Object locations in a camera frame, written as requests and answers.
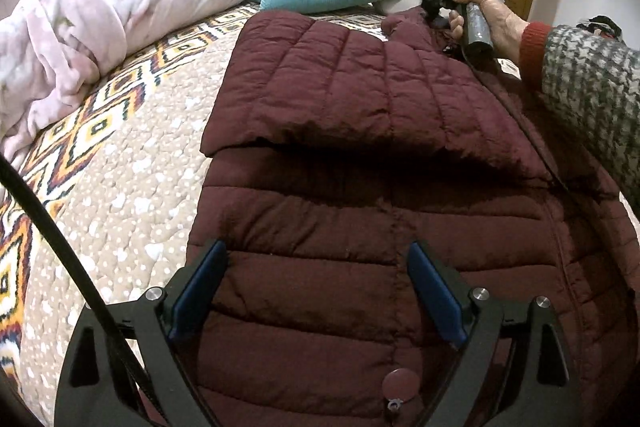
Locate pink fleece blanket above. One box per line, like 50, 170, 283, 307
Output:
0, 0, 276, 158

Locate bed with patterned quilt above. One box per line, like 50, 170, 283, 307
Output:
0, 2, 640, 425

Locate black cable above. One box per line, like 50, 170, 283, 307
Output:
462, 47, 571, 192
0, 152, 161, 427

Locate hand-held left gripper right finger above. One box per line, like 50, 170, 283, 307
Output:
406, 241, 583, 427

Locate person's right hand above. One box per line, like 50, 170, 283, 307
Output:
446, 0, 531, 68

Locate person's right forearm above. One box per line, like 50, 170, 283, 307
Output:
517, 21, 640, 202

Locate maroon puffer coat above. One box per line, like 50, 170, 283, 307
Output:
135, 7, 640, 427

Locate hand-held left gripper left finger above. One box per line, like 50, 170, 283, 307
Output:
54, 239, 228, 427

